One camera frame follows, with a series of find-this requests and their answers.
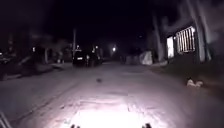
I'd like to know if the pole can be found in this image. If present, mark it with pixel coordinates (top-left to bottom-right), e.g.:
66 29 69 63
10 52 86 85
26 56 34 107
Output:
72 28 77 52

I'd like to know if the small white object on ground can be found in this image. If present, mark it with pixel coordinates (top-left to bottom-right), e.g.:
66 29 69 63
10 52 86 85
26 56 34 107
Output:
186 78 204 89

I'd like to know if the dark grass verge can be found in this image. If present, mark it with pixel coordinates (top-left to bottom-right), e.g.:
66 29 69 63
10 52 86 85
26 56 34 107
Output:
150 60 224 88

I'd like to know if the dark car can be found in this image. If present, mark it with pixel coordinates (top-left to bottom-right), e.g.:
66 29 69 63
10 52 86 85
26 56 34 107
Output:
72 49 102 67

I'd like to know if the grey asphalt road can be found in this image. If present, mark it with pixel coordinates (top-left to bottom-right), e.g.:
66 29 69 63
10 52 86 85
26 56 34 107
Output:
0 60 224 128

